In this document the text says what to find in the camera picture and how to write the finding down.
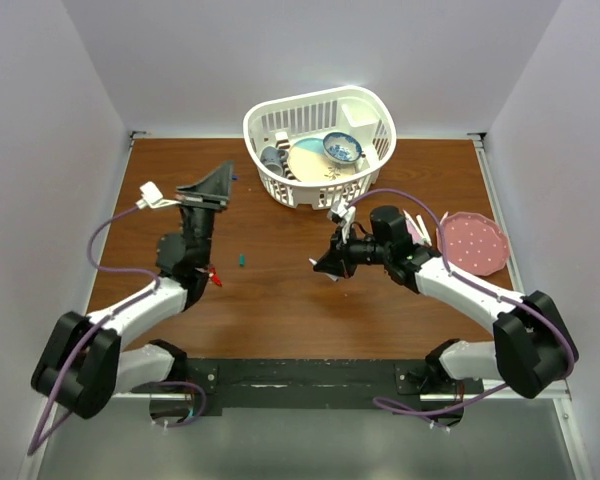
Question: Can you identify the blue patterned bowl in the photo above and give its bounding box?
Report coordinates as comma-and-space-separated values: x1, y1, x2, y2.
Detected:
322, 132, 362, 165

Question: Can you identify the pink dotted plate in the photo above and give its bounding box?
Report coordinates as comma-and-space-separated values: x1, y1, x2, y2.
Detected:
436, 212, 510, 277

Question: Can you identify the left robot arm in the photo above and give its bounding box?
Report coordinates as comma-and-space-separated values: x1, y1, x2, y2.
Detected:
31, 161, 234, 419

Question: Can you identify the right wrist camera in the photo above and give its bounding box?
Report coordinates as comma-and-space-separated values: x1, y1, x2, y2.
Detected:
327, 201, 356, 244

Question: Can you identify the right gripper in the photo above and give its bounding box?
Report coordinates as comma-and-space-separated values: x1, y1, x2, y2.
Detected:
315, 224, 391, 279

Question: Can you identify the white plastic basket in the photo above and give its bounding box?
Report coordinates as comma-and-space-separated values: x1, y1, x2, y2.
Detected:
242, 86, 397, 210

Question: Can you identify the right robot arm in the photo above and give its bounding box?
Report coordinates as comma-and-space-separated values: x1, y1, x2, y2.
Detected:
313, 204, 578, 399

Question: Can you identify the grey mug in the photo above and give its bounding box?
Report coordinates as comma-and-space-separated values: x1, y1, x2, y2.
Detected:
260, 146, 289, 176

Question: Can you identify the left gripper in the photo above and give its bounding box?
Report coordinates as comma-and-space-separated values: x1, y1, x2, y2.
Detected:
174, 162, 233, 266

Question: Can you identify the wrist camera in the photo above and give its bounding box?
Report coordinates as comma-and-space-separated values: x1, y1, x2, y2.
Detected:
135, 182, 180, 210
327, 201, 356, 244

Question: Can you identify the pink purple highlighter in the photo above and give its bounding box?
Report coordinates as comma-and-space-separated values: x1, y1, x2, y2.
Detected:
403, 210, 432, 246

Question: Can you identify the blue marker pen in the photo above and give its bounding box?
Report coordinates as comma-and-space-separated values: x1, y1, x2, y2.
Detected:
308, 258, 340, 282

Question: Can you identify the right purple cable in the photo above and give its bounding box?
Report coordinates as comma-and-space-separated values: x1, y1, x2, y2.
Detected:
349, 187, 579, 416

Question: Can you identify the red marker cap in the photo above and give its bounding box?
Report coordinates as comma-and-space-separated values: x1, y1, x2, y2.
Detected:
208, 268, 223, 287

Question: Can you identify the purple cable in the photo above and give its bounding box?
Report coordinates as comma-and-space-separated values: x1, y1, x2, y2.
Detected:
27, 205, 161, 456
349, 187, 579, 416

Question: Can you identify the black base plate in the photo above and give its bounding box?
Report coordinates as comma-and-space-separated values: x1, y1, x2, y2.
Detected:
128, 357, 485, 419

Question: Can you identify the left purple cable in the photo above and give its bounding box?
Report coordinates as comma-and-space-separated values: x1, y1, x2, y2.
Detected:
27, 205, 161, 456

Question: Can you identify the cream and blue plate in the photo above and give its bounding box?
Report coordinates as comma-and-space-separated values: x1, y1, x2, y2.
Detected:
289, 138, 356, 183

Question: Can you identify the striped cup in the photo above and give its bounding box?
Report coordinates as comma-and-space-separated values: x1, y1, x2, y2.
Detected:
275, 131, 296, 180

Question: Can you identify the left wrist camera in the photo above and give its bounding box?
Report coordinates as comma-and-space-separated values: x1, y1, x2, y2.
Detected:
135, 182, 180, 210

